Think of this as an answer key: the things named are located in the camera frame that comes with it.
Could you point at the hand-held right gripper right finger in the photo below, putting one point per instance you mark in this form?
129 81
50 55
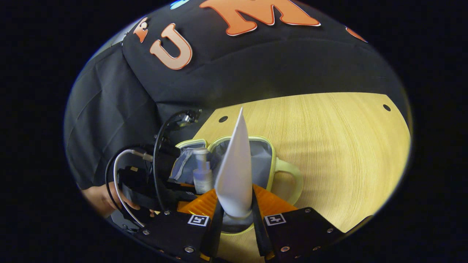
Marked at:
260 233

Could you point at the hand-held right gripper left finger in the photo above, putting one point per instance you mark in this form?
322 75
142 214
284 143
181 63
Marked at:
215 233

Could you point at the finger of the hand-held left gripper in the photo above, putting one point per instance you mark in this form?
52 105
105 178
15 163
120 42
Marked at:
181 182
179 196

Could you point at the white pump bottle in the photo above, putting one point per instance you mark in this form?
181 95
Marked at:
203 175

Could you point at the white squeeze tube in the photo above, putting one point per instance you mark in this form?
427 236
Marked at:
236 175

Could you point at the black backdrop cloth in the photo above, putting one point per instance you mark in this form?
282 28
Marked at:
237 69

